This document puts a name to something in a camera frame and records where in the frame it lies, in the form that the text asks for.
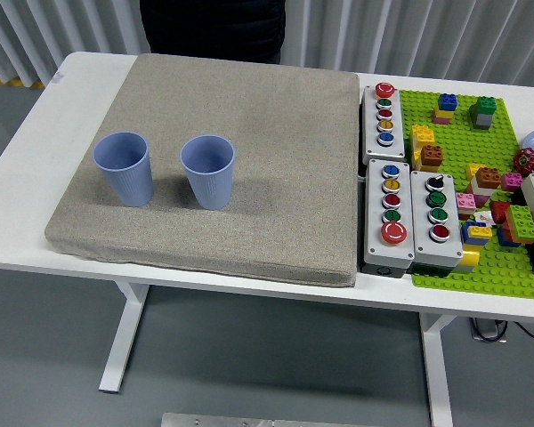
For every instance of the blue ribbed plastic cup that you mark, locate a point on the blue ribbed plastic cup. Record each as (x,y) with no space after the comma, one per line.
(211,187)
(129,178)

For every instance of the grey-brown cushion mat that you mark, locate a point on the grey-brown cushion mat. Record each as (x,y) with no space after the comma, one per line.
(271,178)

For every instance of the five-button box, large red button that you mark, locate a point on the five-button box, large red button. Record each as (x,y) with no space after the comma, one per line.
(374,209)

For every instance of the five-button box, black base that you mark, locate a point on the five-button box, black base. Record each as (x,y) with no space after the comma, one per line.
(398,133)

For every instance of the brown-orange brick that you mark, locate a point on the brown-orange brick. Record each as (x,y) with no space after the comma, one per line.
(431,158)

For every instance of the white table leg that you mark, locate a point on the white table leg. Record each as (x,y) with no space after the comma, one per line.
(438,373)
(124,338)

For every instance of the person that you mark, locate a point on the person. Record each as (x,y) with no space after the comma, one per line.
(213,26)

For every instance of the blue yellow pink brick stack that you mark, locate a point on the blue yellow pink brick stack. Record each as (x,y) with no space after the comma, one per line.
(445,109)

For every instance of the yellow cylinder brick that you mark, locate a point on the yellow cylinder brick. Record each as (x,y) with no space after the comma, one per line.
(469,258)

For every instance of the grey metal plate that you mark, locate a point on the grey metal plate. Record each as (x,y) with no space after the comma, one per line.
(249,420)

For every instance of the blue yellow brick pile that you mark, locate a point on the blue yellow brick pile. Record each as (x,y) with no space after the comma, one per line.
(476,232)

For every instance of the green studded baseplate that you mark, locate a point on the green studded baseplate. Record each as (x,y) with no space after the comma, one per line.
(463,138)

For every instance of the white printed brick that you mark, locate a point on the white printed brick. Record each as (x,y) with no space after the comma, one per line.
(484,217)

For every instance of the orange yellow white brick stack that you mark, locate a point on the orange yellow white brick stack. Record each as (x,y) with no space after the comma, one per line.
(487,178)

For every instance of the red brick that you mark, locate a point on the red brick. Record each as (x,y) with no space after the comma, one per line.
(499,211)

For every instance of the green grey brick stack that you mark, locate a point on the green grey brick stack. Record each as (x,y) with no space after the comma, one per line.
(483,113)

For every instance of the magenta brick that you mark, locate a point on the magenta brick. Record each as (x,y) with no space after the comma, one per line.
(512,181)

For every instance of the grey floor socket box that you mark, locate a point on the grey floor socket box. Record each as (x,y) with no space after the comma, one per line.
(487,329)

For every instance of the small table sticker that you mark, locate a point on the small table sticker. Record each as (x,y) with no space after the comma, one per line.
(57,78)

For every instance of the green orange brick stack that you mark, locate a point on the green orange brick stack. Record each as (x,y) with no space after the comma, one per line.
(520,222)

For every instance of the red valve handwheel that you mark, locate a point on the red valve handwheel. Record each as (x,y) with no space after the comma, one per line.
(526,161)

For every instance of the button box with selector switch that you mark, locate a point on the button box with selector switch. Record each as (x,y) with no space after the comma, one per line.
(420,213)

